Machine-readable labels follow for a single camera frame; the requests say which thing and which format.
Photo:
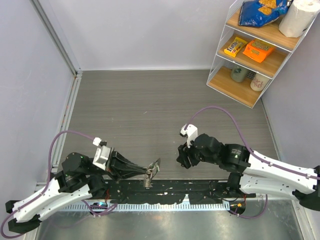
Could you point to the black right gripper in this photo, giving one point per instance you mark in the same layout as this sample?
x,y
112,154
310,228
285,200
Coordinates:
x,y
184,151

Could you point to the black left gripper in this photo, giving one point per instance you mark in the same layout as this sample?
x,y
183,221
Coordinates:
x,y
118,166

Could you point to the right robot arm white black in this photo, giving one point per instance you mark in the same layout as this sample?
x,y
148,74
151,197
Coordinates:
x,y
252,172

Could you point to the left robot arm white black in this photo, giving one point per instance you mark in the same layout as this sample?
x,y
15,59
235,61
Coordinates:
x,y
81,178

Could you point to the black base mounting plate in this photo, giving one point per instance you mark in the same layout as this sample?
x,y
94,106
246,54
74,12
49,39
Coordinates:
x,y
171,191

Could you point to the grey green cup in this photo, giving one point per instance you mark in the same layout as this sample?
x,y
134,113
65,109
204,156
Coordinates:
x,y
238,73

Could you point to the white printed cup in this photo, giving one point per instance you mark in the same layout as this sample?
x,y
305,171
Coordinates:
x,y
259,82

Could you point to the yellow candy bag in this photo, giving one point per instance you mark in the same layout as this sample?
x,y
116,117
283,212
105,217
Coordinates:
x,y
234,48

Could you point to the orange candy bag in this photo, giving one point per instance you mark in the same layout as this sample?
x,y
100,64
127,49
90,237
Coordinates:
x,y
258,50

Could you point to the blue chips bag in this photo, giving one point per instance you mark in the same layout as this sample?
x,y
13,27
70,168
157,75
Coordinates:
x,y
258,13

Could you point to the white paper towel roll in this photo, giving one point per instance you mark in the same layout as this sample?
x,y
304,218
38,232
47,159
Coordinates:
x,y
299,16

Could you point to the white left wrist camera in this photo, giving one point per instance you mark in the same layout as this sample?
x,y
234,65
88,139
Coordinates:
x,y
102,154

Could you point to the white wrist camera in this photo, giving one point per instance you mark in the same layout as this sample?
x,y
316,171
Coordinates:
x,y
102,154
190,132

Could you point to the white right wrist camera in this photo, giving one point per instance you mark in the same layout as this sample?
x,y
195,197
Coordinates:
x,y
190,132

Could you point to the aluminium cable duct rail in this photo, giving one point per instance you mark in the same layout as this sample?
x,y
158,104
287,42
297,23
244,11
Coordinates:
x,y
184,206

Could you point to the white wire wooden shelf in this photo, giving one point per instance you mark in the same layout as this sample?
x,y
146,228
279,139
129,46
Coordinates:
x,y
258,38

